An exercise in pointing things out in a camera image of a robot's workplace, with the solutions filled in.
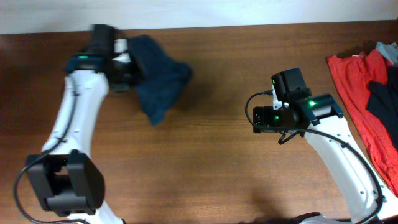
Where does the red garment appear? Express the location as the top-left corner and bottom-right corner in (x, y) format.
(327, 49), (397, 195)

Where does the dark blue shirt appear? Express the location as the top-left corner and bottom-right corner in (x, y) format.
(127, 35), (193, 126)

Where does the black garment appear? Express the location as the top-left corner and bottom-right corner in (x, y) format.
(366, 66), (397, 149)

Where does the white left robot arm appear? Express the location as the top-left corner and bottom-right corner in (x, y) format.
(22, 24), (131, 223)

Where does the grey garment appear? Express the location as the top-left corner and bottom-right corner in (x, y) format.
(376, 42), (398, 66)

